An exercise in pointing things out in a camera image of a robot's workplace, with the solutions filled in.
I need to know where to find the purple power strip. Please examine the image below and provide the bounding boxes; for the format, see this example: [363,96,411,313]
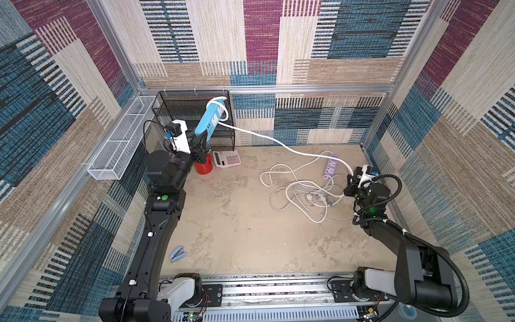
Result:
[323,154,338,180]

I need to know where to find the white power strip cord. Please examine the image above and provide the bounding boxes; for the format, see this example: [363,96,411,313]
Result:
[259,150,347,210]

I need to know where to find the teal power strip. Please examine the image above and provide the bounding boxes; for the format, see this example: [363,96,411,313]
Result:
[194,99,228,141]

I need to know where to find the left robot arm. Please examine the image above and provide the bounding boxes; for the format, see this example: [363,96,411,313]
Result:
[99,132,209,321]

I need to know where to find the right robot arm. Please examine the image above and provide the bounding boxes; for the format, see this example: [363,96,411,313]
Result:
[344,168,469,317]

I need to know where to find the red metal pencil cup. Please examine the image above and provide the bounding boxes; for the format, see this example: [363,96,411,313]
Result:
[194,154,213,175]

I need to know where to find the pink white calculator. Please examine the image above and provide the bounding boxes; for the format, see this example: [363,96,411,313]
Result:
[212,150,241,169]

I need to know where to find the blue stapler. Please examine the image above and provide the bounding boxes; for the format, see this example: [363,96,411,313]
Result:
[170,246,187,262]

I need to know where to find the teal tape roll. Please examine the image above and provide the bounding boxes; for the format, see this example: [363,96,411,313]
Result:
[398,304,418,320]

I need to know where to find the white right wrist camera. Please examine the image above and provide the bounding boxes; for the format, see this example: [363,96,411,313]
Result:
[357,165,380,189]

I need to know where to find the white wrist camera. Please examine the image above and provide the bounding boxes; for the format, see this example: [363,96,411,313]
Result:
[357,165,380,189]
[165,119,191,154]

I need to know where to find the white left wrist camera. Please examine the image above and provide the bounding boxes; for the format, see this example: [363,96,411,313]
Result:
[165,119,191,154]

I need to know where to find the black wire mesh shelf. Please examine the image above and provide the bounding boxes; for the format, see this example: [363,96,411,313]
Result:
[152,90,236,150]

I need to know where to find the white wire mesh basket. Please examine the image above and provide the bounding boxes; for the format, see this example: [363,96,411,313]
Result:
[88,96,155,181]

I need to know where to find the black corrugated cable conduit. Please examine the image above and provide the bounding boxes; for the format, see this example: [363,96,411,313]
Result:
[353,174,471,319]

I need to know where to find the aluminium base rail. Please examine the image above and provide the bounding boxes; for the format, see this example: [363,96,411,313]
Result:
[100,271,443,322]

